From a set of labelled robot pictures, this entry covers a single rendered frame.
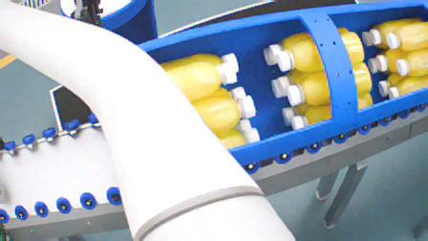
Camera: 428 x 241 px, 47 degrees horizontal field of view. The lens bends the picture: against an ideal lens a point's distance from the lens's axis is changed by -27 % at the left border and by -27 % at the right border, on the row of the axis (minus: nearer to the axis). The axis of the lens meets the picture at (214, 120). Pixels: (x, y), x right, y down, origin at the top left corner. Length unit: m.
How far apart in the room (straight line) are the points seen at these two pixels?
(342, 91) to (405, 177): 1.34
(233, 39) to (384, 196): 1.26
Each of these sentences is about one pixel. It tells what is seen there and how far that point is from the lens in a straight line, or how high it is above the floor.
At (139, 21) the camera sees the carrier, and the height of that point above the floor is 0.64.
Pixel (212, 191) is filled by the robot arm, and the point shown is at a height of 1.84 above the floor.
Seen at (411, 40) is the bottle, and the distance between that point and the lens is 1.35.
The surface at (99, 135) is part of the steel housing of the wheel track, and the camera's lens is 1.46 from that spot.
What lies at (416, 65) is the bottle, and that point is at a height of 1.14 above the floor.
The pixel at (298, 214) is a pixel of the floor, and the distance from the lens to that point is 2.34.
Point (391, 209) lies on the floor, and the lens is 2.41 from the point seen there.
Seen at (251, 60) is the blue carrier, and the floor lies 1.01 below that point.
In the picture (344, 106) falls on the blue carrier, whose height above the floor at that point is 1.16.
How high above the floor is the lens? 2.20
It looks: 63 degrees down
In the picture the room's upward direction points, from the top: 4 degrees counter-clockwise
